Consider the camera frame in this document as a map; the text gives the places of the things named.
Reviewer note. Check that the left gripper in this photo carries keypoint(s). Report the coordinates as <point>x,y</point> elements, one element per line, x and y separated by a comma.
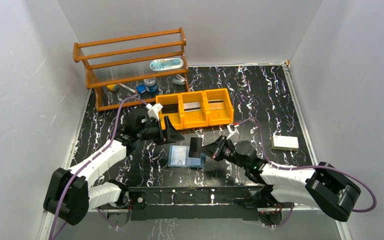
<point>162,129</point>

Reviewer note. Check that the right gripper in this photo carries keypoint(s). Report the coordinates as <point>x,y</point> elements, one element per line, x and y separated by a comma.
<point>219,150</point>

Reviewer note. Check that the black card with stripe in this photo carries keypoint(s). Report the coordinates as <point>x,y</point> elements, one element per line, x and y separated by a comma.
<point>195,146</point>

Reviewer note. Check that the orange card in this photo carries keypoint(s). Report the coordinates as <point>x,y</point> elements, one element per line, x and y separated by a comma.
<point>216,104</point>

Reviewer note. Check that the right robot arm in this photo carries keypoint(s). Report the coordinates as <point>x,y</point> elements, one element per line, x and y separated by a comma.
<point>319,186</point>

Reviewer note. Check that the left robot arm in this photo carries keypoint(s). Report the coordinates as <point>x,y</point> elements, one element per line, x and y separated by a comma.
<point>89,170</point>

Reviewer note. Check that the pale blue printed card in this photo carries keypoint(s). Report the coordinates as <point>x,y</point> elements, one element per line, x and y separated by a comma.
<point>178,156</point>

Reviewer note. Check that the black card in bin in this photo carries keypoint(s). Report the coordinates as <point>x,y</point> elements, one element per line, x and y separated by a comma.
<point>170,109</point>

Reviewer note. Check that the grey striped card in bin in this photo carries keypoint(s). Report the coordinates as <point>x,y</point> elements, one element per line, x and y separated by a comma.
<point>191,106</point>

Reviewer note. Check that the left yellow plastic bin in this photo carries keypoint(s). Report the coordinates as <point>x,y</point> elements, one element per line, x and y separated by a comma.
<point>175,119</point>

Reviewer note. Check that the right yellow plastic bin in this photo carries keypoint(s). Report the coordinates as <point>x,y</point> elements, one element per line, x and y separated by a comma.
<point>222,116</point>

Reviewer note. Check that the small blue box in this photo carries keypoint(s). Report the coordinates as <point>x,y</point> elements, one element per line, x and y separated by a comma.
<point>141,88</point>

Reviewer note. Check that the white blue round tin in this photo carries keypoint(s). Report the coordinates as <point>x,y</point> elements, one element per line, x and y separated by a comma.
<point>151,85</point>

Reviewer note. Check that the white stapler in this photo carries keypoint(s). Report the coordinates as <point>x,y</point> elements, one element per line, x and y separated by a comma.
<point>179,80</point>

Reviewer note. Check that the white rectangular box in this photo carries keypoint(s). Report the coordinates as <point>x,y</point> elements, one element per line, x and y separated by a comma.
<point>284,143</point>

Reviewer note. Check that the white red marker pen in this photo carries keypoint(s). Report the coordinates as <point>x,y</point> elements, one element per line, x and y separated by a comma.
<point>128,88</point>

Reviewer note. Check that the blue white oval package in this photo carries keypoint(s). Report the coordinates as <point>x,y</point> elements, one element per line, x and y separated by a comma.
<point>165,64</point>

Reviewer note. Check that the yellow grey sponge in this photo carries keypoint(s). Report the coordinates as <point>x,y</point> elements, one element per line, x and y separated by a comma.
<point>113,87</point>

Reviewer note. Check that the wooden shelf rack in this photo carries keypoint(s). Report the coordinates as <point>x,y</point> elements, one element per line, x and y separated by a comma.
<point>127,59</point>

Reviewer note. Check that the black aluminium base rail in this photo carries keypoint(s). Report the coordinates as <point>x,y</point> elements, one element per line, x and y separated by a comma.
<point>195,202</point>

